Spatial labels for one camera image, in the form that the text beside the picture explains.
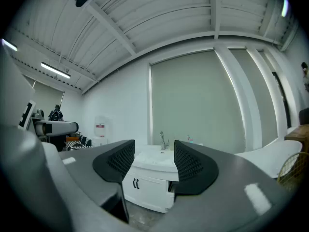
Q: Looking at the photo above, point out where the black white striped cloth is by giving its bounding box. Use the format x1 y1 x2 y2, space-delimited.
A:
66 135 93 151

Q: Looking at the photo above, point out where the grey roller blind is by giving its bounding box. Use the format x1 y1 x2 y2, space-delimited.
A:
32 81 65 117
150 49 246 155
228 48 279 140

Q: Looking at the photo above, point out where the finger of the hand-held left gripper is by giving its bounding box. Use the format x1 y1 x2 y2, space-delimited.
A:
36 121 79 137

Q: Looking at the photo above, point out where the white freestanding basin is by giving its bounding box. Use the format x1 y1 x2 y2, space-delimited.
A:
235 140 303 179

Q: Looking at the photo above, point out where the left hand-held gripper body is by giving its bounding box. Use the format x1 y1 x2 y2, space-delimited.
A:
18 100 46 137

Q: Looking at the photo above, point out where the chrome faucet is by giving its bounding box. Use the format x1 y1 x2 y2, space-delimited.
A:
159 130 170 151

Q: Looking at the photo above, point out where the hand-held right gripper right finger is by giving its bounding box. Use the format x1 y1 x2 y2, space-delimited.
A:
149 140 300 232

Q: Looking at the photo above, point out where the ceiling tube light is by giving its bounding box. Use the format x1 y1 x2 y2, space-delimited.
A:
0 38 18 52
281 0 289 18
40 61 71 79

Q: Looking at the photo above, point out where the white vanity cabinet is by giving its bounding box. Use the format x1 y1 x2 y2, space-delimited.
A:
122 165 179 214

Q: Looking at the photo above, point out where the white water dispenser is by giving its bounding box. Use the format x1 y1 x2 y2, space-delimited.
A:
91 137 110 147

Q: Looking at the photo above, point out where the gold wire basket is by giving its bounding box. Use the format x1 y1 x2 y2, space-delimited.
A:
277 152 309 193

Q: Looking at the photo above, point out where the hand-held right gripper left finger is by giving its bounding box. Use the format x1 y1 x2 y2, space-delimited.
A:
59 139 135 224

